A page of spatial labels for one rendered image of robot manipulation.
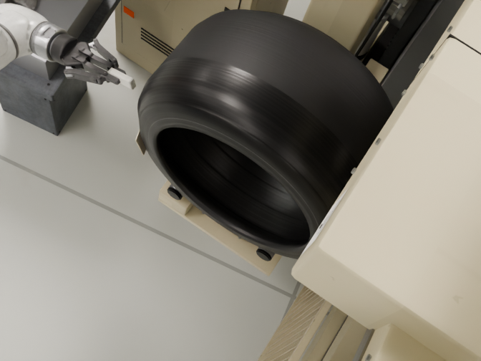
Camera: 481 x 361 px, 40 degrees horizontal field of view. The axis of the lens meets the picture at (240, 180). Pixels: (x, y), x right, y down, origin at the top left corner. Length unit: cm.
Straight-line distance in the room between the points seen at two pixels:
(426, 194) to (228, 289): 180
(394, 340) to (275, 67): 60
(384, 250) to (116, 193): 196
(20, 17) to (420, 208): 122
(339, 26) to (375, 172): 67
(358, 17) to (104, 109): 162
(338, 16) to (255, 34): 22
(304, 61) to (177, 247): 148
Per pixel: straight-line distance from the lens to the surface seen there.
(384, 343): 85
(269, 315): 260
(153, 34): 265
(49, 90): 214
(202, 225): 180
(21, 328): 257
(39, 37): 175
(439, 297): 82
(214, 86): 124
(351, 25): 145
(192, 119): 128
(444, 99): 93
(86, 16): 222
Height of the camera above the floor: 251
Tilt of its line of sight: 67 degrees down
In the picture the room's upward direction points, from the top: 23 degrees clockwise
